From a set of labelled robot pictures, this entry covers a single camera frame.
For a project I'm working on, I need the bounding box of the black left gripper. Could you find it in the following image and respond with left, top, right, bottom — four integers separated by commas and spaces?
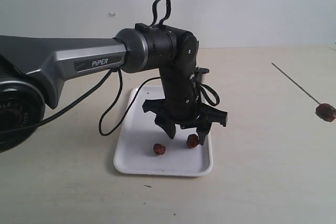
142, 99, 227, 145

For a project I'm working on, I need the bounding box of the brown date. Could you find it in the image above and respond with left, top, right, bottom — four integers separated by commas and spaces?
315, 103, 335, 122
153, 143, 166, 155
186, 134, 199, 148

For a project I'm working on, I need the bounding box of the thin metal skewer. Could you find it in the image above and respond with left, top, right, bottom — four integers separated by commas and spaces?
271, 62, 321, 105

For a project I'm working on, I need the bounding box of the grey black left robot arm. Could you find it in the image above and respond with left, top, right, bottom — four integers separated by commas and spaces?
1, 24, 227, 151

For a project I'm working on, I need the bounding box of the white plastic tray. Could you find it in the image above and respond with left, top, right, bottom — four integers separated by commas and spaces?
113, 86, 213, 177

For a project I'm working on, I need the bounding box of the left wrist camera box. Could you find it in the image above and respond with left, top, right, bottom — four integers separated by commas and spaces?
194, 67, 209, 83

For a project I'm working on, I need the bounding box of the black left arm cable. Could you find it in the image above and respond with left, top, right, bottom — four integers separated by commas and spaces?
0, 0, 220, 137

